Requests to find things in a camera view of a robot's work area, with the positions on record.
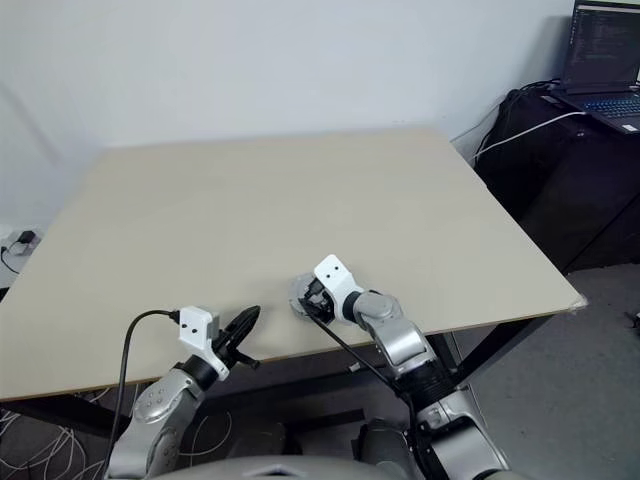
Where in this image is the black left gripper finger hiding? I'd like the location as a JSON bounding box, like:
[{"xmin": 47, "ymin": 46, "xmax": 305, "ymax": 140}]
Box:
[
  {"xmin": 222, "ymin": 304, "xmax": 261, "ymax": 347},
  {"xmin": 225, "ymin": 306, "xmax": 262, "ymax": 354}
]

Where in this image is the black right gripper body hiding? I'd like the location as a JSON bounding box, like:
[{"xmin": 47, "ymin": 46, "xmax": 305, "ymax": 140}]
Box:
[{"xmin": 301, "ymin": 278, "xmax": 336, "ymax": 322}]

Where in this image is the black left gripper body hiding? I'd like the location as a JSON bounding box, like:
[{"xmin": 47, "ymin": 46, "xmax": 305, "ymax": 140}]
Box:
[{"xmin": 209, "ymin": 312, "xmax": 261, "ymax": 372}]

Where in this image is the silver round motor lid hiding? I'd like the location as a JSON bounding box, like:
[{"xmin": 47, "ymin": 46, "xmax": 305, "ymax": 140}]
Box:
[{"xmin": 287, "ymin": 272, "xmax": 321, "ymax": 316}]

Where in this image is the grey robot torso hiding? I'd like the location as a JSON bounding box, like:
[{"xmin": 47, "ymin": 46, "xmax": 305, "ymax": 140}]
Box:
[{"xmin": 167, "ymin": 449, "xmax": 386, "ymax": 480}]

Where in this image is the dark grey rounded shape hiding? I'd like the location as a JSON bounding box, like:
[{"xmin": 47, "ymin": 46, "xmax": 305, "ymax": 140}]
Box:
[{"xmin": 358, "ymin": 418, "xmax": 417, "ymax": 472}]

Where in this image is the white power strip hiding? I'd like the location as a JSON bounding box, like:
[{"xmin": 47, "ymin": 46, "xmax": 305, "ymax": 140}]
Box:
[{"xmin": 0, "ymin": 232, "xmax": 42, "ymax": 260}]

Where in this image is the large black equipment case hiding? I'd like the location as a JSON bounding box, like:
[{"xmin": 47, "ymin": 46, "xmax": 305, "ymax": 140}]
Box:
[{"xmin": 472, "ymin": 87, "xmax": 640, "ymax": 274}]

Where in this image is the black open laptop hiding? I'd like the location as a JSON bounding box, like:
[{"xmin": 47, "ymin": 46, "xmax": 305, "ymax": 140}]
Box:
[{"xmin": 554, "ymin": 0, "xmax": 640, "ymax": 136}]

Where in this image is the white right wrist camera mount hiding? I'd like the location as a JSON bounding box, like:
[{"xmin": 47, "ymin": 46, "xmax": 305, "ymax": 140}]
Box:
[{"xmin": 313, "ymin": 254, "xmax": 369, "ymax": 323}]

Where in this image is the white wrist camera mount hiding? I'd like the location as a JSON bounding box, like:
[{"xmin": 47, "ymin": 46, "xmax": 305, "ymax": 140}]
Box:
[
  {"xmin": 313, "ymin": 254, "xmax": 369, "ymax": 323},
  {"xmin": 177, "ymin": 304, "xmax": 231, "ymax": 383}
]

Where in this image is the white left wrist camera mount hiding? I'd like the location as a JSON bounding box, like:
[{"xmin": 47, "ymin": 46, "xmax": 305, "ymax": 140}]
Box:
[{"xmin": 177, "ymin": 304, "xmax": 231, "ymax": 383}]

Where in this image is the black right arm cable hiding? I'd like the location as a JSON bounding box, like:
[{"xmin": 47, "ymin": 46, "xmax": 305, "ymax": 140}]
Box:
[{"xmin": 304, "ymin": 307, "xmax": 441, "ymax": 480}]

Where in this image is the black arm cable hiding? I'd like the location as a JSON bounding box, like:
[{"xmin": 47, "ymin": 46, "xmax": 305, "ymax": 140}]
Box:
[
  {"xmin": 107, "ymin": 309, "xmax": 182, "ymax": 454},
  {"xmin": 304, "ymin": 307, "xmax": 441, "ymax": 480}
]

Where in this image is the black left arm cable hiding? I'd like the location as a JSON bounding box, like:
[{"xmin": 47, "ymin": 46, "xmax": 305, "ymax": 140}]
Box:
[{"xmin": 107, "ymin": 309, "xmax": 182, "ymax": 454}]

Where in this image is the black metal table frame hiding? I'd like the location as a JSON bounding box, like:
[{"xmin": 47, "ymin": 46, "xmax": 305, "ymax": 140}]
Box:
[{"xmin": 0, "ymin": 314, "xmax": 554, "ymax": 437}]

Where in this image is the white floor cable bundle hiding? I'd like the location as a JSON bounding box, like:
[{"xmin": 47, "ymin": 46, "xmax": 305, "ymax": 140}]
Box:
[{"xmin": 0, "ymin": 388, "xmax": 236, "ymax": 480}]

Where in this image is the white cable over case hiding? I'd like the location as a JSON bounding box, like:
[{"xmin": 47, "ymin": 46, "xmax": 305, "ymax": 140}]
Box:
[{"xmin": 474, "ymin": 110, "xmax": 590, "ymax": 159}]

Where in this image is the black laptop power cable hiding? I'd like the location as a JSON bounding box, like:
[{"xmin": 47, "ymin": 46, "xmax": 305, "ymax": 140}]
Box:
[{"xmin": 519, "ymin": 78, "xmax": 567, "ymax": 97}]

